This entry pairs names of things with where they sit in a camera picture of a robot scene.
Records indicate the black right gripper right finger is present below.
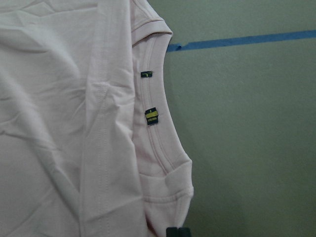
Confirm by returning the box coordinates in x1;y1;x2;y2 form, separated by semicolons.
179;227;192;237

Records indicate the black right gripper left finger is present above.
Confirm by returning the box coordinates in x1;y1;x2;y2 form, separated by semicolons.
166;227;178;237

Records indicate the pink Snoopy t-shirt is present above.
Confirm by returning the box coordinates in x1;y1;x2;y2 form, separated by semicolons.
0;0;194;237

